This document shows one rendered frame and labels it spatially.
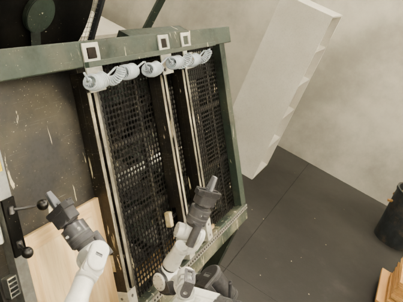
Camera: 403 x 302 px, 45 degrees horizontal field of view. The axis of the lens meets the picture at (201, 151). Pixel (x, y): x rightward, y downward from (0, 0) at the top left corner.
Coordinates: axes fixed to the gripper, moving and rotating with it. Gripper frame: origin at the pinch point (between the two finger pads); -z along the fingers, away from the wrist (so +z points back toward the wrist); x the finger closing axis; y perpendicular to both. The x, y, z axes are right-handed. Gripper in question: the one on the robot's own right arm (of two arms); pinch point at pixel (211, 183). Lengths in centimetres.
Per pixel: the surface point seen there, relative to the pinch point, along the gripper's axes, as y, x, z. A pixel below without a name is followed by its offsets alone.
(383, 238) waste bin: 133, -403, 58
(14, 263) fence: 0, 67, 42
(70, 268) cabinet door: 11, 40, 49
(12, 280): 0, 66, 48
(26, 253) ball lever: -10, 69, 33
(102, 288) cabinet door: 14, 20, 60
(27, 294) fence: -3, 60, 52
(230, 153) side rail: 94, -91, 4
